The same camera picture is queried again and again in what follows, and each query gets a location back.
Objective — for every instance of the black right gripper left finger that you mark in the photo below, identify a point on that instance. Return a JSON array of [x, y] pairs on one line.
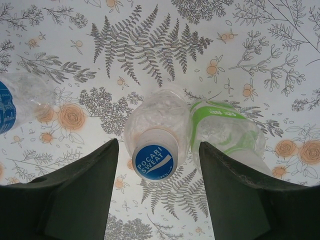
[[75, 200]]

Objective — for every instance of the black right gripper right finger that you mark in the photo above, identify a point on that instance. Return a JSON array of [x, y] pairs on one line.
[[250, 212]]

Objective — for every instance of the blue white bottle cap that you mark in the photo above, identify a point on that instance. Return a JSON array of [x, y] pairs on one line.
[[155, 162]]

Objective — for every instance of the green label plastic bottle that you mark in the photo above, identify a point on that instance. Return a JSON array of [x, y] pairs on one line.
[[225, 120]]

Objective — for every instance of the blue label plastic bottle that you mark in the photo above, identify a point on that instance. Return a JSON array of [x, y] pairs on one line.
[[7, 105]]

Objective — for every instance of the clear unlabelled plastic bottle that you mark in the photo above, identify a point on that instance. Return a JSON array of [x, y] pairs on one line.
[[157, 117]]

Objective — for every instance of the floral patterned table cover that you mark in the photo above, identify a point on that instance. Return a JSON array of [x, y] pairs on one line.
[[160, 50]]

